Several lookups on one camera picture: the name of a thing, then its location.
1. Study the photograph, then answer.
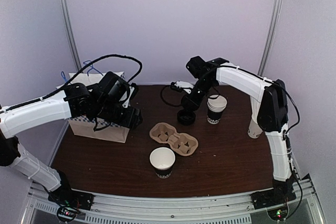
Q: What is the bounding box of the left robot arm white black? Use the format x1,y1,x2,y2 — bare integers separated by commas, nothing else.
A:
1,72,142,205

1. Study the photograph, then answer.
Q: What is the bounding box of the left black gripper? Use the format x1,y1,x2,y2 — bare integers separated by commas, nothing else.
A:
94,99,143,129

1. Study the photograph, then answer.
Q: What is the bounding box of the aluminium front rail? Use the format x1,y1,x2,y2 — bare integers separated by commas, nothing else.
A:
20,179,326,224

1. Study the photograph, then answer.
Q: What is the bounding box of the white cup holding straws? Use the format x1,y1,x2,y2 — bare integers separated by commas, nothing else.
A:
248,119,263,139

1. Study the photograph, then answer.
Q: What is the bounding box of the right aluminium frame post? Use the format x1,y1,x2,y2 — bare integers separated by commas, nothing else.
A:
258,0,283,76

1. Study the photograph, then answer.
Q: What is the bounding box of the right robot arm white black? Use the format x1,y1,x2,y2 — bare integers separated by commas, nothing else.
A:
175,56,295,204

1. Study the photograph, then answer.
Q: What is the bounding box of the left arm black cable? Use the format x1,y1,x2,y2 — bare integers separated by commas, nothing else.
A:
0,54,143,112

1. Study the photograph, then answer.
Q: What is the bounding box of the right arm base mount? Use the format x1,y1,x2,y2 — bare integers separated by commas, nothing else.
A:
250,189,297,209

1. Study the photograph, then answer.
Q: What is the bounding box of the stack of paper coffee cups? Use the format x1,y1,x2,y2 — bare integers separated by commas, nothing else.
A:
207,94,227,124

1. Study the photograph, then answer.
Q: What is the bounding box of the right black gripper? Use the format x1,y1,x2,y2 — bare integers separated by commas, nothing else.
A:
185,77,216,110

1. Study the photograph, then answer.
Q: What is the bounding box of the left aluminium frame post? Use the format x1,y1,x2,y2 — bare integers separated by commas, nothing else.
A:
60,0,81,70

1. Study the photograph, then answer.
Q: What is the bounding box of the aluminium frame post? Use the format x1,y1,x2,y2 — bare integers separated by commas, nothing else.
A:
258,0,283,76
60,0,81,70

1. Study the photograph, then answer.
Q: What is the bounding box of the black plastic cup lid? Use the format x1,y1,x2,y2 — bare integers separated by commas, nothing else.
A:
177,110,196,126

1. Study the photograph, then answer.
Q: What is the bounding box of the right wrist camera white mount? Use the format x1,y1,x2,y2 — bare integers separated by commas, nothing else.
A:
170,81,194,94

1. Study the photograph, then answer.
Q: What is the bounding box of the blue checkered paper bag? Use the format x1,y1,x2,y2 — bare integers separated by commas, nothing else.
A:
68,65,129,143

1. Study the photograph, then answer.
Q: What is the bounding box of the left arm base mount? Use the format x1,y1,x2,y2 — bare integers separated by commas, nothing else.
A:
46,190,94,210

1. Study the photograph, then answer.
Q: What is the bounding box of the single black paper coffee cup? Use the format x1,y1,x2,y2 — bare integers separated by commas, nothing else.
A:
149,147,176,179

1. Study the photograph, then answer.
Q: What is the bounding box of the brown cardboard cup carrier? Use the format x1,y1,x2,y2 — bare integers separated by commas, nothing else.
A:
149,122,198,156

